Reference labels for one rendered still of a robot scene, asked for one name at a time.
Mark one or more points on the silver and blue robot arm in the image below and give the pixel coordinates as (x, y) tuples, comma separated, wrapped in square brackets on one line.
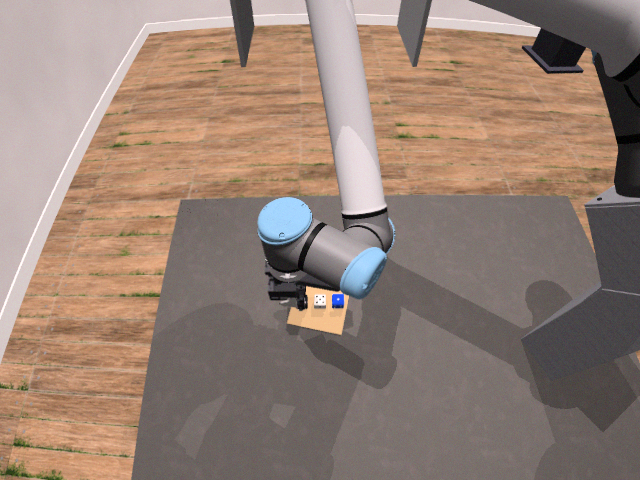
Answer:
[(352, 261)]

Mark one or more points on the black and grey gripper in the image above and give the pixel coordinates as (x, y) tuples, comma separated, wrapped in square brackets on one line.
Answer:
[(281, 287)]

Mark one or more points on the blue die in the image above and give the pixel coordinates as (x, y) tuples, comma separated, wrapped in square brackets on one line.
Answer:
[(337, 301)]

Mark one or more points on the white die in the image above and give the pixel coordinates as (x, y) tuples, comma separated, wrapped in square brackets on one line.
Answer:
[(320, 301)]

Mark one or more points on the tan flat mat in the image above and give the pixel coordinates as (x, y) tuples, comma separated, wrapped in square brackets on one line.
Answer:
[(327, 320)]

